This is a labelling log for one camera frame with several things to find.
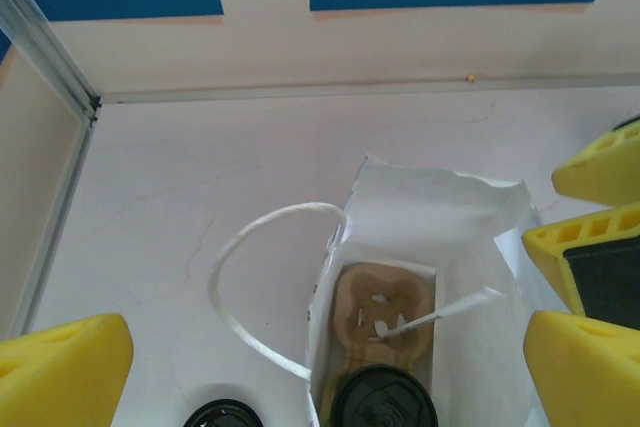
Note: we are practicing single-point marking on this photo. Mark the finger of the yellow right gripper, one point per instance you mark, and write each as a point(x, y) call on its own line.
point(600, 172)
point(600, 277)

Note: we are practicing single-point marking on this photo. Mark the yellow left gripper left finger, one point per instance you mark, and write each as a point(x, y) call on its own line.
point(60, 372)

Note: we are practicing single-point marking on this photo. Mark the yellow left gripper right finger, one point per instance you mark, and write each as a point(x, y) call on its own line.
point(585, 372)

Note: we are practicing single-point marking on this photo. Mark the cartoon animal paper gift bag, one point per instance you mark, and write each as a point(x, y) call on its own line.
point(425, 212)

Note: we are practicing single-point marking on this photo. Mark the green paper cup black lid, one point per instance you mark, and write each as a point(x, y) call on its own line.
point(385, 402)

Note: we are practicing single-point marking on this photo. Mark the brown pulp cup carrier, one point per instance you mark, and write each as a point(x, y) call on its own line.
point(360, 327)

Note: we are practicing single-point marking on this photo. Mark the loose black plastic cup lid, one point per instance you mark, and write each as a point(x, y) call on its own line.
point(222, 414)

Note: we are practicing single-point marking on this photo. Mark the aluminium side rail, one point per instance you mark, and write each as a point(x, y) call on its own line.
point(55, 217)

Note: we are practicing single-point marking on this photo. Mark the aluminium wall base strip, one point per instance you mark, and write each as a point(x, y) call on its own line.
point(350, 89)

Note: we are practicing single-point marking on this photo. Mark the aluminium frame post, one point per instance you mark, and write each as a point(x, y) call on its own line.
point(45, 37)

